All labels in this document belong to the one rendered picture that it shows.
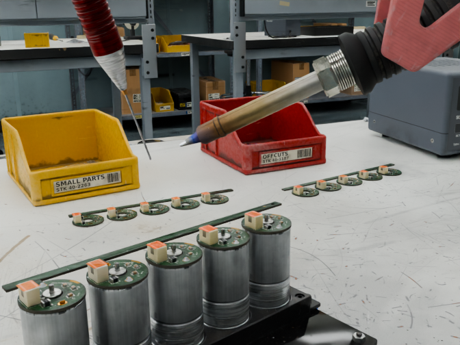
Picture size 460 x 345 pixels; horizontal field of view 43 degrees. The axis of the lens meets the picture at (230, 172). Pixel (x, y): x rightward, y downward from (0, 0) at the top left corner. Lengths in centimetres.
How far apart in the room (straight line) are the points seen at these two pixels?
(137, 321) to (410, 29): 15
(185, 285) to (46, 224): 25
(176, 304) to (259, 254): 5
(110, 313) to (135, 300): 1
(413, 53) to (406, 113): 49
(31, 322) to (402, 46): 17
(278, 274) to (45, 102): 446
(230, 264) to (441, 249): 21
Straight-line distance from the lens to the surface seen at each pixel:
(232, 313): 28
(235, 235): 27
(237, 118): 23
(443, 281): 39
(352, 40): 22
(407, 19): 21
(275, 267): 29
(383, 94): 74
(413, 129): 70
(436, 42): 22
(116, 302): 24
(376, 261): 40
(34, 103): 470
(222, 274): 27
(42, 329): 23
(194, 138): 23
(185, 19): 492
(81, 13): 20
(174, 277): 25
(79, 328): 23
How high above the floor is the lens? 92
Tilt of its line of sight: 16 degrees down
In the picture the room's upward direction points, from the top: 1 degrees counter-clockwise
